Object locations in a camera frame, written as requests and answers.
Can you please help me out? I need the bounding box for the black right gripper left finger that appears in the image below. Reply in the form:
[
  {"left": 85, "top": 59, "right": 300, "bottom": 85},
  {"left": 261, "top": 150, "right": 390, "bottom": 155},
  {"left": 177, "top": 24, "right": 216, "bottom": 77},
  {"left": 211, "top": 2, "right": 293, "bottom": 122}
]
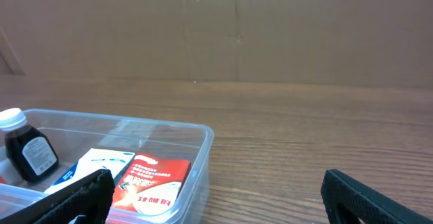
[{"left": 1, "top": 169, "right": 115, "bottom": 224}]

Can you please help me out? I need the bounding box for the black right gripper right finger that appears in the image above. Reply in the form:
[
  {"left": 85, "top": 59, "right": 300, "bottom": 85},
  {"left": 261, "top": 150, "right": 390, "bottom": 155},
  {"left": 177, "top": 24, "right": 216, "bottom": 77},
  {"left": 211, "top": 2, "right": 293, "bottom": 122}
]
[{"left": 321, "top": 169, "right": 432, "bottom": 224}]

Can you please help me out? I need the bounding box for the red white small box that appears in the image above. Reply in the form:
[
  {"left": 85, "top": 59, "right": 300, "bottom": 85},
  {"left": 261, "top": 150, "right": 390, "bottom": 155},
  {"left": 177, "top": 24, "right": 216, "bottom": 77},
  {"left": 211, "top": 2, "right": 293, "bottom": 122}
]
[{"left": 112, "top": 153, "right": 191, "bottom": 216}]

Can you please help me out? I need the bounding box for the clear plastic container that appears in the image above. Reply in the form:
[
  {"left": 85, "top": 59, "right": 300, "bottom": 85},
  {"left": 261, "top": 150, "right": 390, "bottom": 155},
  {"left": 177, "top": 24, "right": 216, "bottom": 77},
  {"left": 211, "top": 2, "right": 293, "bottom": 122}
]
[{"left": 1, "top": 109, "right": 214, "bottom": 224}]

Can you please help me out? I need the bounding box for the black bottle white cap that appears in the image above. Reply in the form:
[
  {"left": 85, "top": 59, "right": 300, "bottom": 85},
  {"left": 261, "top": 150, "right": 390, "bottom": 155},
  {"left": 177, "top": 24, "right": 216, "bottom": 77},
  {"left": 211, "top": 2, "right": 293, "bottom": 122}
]
[{"left": 1, "top": 108, "right": 59, "bottom": 183}]

